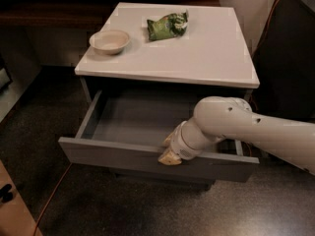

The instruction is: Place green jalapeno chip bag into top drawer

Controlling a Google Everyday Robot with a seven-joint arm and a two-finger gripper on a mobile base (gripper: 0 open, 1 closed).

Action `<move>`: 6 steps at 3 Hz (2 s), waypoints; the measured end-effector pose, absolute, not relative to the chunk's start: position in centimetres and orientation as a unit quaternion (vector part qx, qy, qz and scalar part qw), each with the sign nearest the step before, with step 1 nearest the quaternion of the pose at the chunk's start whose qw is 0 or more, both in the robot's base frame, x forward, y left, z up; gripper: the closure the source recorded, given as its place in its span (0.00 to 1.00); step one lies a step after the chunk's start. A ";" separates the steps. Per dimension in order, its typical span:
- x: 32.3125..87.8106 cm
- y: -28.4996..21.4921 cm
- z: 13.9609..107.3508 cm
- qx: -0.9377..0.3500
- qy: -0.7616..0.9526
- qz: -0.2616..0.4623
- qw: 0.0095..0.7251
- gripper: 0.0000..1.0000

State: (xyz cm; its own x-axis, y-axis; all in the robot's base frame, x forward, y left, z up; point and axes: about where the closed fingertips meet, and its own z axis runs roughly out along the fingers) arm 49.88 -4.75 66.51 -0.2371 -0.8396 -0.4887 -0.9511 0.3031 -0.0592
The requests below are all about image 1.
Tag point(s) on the white ceramic bowl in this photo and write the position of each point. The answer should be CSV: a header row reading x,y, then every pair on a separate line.
x,y
109,42

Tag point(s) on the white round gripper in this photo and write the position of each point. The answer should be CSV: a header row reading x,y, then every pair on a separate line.
x,y
179,144

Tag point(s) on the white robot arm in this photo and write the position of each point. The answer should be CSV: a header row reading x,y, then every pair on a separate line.
x,y
217,118

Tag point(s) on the green jalapeno chip bag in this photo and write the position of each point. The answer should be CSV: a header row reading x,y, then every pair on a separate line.
x,y
169,26

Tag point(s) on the grey drawer cabinet white top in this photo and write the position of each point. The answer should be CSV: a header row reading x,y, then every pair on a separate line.
x,y
211,58

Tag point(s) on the grey top drawer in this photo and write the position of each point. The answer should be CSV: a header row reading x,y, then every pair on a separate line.
x,y
124,132

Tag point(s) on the dark wooden shelf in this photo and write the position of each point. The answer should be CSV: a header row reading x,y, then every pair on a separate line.
x,y
72,14

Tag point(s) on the black object on cardboard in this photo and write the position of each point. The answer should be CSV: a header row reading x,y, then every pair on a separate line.
x,y
5,194

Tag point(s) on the brown cardboard box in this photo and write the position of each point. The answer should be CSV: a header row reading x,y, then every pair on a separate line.
x,y
15,217

